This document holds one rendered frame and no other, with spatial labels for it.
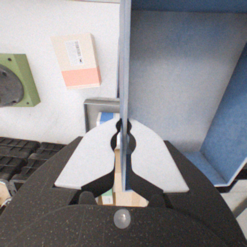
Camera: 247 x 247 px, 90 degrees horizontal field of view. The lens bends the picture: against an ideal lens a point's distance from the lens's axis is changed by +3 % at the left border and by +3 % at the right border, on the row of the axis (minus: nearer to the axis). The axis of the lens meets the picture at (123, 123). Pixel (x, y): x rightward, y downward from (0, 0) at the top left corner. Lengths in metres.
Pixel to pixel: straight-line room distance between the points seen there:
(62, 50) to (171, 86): 0.38
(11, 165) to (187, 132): 0.65
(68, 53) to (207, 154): 0.45
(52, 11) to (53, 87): 0.25
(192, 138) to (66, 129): 0.57
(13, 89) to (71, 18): 0.30
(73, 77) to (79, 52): 0.08
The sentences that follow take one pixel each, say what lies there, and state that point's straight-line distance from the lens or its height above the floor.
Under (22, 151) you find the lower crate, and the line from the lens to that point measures 0.74.
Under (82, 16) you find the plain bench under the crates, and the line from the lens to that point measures 0.55.
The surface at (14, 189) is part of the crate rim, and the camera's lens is 0.67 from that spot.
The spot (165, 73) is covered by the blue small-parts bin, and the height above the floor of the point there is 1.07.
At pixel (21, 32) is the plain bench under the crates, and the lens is 0.62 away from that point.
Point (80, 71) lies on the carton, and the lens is 0.48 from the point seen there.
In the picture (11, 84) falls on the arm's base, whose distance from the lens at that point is 0.56.
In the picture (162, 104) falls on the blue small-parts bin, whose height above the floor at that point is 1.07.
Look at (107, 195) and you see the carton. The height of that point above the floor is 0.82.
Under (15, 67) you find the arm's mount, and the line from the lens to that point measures 0.58.
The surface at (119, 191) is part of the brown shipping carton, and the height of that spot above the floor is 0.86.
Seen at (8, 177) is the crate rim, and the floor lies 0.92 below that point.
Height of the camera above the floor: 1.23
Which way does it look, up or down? 60 degrees down
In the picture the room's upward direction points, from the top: 173 degrees clockwise
